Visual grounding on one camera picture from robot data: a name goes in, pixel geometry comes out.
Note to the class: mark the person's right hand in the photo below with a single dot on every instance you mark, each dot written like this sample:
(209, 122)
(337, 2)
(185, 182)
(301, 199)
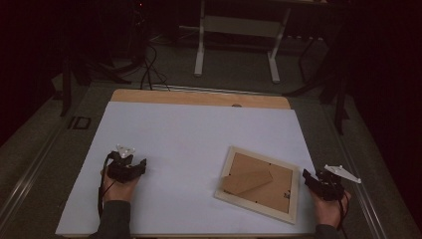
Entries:
(327, 212)

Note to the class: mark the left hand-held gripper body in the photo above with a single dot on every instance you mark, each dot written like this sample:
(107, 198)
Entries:
(123, 168)

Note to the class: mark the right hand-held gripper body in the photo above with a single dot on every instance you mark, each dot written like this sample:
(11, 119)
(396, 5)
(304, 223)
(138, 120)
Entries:
(331, 186)

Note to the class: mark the person's left hand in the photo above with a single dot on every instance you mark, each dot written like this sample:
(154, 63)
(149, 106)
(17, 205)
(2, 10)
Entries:
(118, 190)

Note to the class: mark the metal floor rail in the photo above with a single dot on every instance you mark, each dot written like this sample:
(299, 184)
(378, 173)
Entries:
(30, 172)
(365, 205)

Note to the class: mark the black metal stand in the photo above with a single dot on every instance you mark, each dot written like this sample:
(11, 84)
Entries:
(66, 89)
(340, 106)

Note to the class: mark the white metal stand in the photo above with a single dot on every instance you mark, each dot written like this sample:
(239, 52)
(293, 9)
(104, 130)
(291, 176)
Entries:
(239, 26)

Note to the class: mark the white table mat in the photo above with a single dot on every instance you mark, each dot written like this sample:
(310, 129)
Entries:
(185, 146)

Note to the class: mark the pale wooden photo frame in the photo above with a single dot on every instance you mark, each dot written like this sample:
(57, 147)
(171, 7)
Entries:
(258, 186)

